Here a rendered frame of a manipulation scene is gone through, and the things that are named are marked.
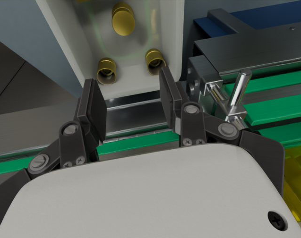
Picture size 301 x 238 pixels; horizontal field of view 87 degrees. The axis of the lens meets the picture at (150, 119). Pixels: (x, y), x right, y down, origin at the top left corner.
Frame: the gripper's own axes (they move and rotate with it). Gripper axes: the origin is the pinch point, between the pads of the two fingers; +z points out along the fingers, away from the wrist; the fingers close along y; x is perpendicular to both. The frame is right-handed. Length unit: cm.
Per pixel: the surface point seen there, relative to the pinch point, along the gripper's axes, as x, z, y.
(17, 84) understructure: -39, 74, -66
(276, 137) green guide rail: -15.8, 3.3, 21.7
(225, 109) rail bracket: -6.0, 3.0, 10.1
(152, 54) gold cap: -6.3, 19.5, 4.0
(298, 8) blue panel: -8, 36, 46
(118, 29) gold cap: -0.6, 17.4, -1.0
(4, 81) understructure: -37, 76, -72
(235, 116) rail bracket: -6.3, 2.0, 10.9
